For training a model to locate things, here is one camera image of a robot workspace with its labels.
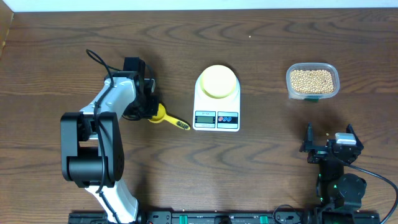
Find clear plastic container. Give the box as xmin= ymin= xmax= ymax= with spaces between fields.
xmin=286 ymin=62 xmax=340 ymax=101

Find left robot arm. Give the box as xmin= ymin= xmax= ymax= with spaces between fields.
xmin=60 ymin=57 xmax=159 ymax=223

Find soybeans in container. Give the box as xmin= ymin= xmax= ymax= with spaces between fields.
xmin=290 ymin=70 xmax=334 ymax=94

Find white digital kitchen scale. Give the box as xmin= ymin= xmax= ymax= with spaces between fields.
xmin=193 ymin=72 xmax=241 ymax=132

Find yellow bowl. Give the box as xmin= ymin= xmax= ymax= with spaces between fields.
xmin=199 ymin=65 xmax=238 ymax=99

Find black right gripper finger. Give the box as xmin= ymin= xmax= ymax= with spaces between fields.
xmin=299 ymin=123 xmax=313 ymax=152
xmin=346 ymin=124 xmax=364 ymax=148

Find yellow measuring scoop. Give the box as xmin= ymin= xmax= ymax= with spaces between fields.
xmin=149 ymin=103 xmax=190 ymax=131

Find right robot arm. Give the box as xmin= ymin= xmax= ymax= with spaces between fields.
xmin=299 ymin=124 xmax=367 ymax=224

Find wooden side panel left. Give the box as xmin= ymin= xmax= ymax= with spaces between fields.
xmin=0 ymin=0 xmax=14 ymax=56

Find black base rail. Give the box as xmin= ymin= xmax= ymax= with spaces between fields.
xmin=67 ymin=211 xmax=380 ymax=224

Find green tape strip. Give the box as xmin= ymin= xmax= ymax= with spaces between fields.
xmin=304 ymin=98 xmax=319 ymax=102

